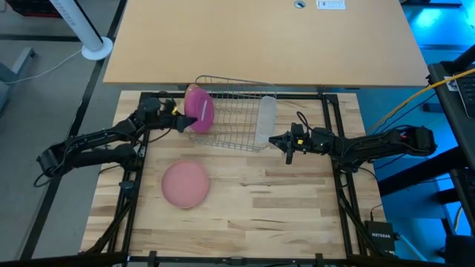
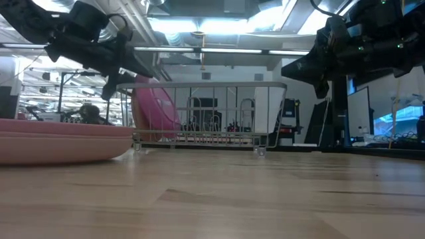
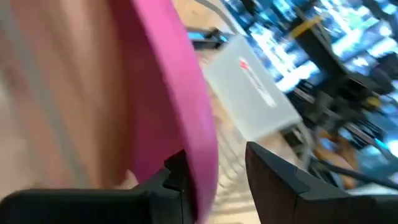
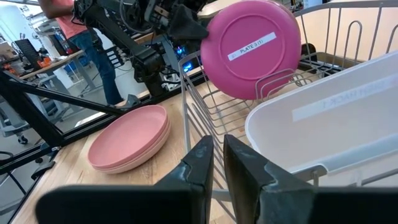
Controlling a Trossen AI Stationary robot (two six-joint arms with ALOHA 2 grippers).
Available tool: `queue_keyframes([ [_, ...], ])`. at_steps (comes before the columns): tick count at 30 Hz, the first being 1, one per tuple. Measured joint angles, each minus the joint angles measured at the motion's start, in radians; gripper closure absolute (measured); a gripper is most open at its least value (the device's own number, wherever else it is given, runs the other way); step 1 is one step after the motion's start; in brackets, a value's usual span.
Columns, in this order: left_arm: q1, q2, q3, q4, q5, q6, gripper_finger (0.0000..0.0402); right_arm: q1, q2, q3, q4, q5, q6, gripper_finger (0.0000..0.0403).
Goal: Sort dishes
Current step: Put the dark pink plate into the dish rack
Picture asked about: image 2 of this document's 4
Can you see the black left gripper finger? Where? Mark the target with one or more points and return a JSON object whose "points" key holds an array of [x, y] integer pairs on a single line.
{"points": [[111, 83], [137, 64]]}

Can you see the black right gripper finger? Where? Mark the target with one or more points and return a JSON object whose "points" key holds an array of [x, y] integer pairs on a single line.
{"points": [[299, 71], [322, 89]]}

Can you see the magenta plate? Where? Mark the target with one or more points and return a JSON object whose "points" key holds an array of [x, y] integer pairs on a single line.
{"points": [[156, 109]]}

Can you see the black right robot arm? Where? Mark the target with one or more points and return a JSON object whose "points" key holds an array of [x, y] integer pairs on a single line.
{"points": [[391, 40]]}

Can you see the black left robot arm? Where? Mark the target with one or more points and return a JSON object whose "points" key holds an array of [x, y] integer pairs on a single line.
{"points": [[26, 16]]}

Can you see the black folded stand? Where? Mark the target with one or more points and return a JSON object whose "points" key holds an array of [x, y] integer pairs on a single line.
{"points": [[318, 126]]}

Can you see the person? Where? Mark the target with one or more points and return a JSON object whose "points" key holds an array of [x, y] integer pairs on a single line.
{"points": [[90, 114]]}

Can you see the white panel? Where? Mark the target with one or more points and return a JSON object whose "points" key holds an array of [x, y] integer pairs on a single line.
{"points": [[360, 113]]}

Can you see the translucent plastic cutlery holder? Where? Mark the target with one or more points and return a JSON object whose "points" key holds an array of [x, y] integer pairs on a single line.
{"points": [[270, 113]]}

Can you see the blue-lit screen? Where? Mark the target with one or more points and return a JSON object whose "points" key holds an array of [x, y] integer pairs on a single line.
{"points": [[398, 121]]}

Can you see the peach plate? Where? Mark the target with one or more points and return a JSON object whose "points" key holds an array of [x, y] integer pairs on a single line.
{"points": [[50, 151]]}

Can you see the black monitor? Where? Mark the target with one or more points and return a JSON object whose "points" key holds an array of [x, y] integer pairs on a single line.
{"points": [[8, 103]]}

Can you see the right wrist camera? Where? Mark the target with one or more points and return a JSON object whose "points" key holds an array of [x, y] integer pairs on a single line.
{"points": [[338, 33]]}

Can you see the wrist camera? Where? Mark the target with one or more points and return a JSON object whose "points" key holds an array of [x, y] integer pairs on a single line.
{"points": [[88, 16], [338, 33]]}

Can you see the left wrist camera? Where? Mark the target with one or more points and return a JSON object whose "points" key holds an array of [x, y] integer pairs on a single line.
{"points": [[88, 16]]}

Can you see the thin black stand frame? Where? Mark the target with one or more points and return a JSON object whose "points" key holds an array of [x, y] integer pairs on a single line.
{"points": [[61, 96]]}

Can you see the dark square wall vent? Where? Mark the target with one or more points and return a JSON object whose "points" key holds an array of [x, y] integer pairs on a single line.
{"points": [[206, 76]]}

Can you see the black door frame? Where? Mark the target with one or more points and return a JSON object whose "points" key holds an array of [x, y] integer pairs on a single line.
{"points": [[202, 113]]}

